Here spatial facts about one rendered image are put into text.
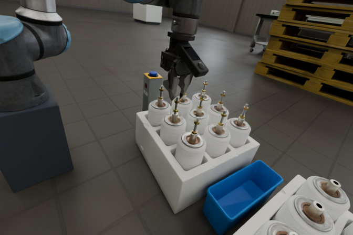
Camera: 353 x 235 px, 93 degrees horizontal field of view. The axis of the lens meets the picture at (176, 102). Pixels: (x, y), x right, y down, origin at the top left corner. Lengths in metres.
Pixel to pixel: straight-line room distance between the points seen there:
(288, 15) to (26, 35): 2.33
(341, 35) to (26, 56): 2.40
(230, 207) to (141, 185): 0.35
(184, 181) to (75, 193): 0.40
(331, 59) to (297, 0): 0.71
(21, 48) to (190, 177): 0.60
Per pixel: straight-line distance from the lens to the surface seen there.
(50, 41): 0.70
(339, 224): 0.70
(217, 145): 0.61
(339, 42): 2.38
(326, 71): 2.40
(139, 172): 0.78
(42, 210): 0.77
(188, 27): 0.49
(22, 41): 0.63
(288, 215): 0.54
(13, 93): 0.65
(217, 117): 0.74
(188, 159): 0.56
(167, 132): 0.62
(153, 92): 0.84
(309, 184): 0.63
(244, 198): 0.81
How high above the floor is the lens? 0.62
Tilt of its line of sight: 29 degrees down
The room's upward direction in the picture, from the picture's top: 9 degrees clockwise
